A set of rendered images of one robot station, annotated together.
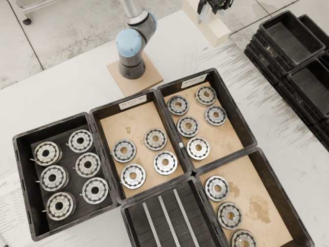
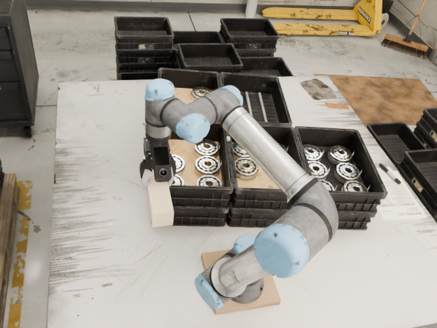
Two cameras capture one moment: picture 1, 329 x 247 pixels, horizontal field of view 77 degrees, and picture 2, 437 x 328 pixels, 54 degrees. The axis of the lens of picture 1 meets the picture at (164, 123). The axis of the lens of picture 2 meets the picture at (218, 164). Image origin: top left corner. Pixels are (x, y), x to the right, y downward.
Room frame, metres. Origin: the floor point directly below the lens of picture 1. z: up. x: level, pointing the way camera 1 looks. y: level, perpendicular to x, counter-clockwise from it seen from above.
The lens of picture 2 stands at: (1.48, 0.39, 2.06)
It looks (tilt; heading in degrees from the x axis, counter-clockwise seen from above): 43 degrees down; 201
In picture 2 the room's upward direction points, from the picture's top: 10 degrees clockwise
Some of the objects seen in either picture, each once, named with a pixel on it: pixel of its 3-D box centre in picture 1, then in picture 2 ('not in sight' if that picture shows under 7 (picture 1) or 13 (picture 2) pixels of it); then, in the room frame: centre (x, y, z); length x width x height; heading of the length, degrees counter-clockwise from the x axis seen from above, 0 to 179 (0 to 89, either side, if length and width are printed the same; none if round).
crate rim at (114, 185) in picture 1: (138, 141); (266, 157); (0.19, 0.09, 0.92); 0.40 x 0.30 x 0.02; 32
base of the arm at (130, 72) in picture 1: (131, 62); (244, 276); (0.64, 0.23, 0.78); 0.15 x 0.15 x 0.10
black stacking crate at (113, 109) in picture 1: (139, 144); (263, 166); (0.19, 0.09, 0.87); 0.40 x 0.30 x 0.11; 32
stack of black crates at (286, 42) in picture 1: (274, 55); not in sight; (1.21, -0.80, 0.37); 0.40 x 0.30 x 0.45; 41
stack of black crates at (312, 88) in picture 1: (304, 96); not in sight; (0.91, -1.07, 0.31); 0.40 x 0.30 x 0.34; 41
